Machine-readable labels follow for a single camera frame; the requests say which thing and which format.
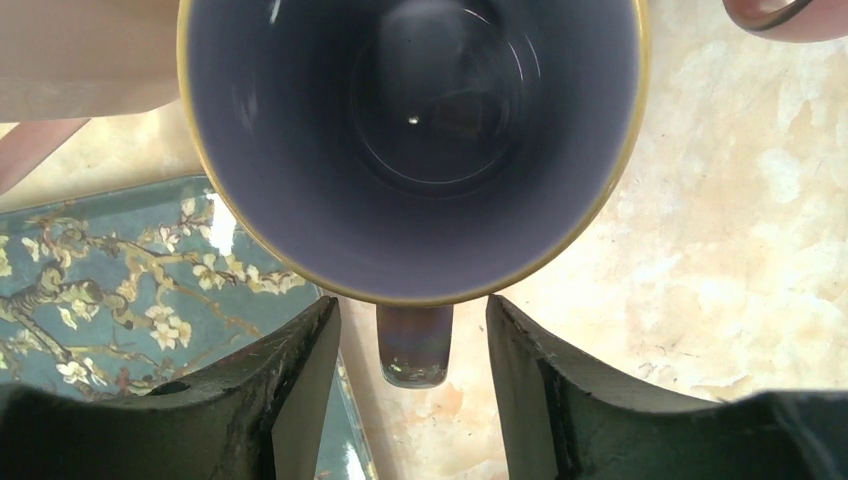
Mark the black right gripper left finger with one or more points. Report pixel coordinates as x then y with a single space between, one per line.
257 413

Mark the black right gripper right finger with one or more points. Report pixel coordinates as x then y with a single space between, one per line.
565 414

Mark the black upside-down mug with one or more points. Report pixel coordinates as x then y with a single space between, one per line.
414 154

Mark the pink upside-down mug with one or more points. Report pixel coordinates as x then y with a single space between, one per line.
64 62

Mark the red-bottomed glass mug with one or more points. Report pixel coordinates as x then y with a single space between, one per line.
798 21

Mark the teal floral serving tray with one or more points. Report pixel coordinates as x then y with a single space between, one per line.
115 294

